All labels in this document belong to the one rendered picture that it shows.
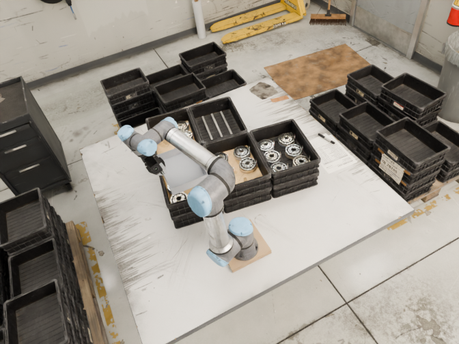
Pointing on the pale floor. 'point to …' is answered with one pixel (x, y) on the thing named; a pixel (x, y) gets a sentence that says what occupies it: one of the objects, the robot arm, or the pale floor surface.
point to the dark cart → (29, 143)
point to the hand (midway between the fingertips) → (163, 173)
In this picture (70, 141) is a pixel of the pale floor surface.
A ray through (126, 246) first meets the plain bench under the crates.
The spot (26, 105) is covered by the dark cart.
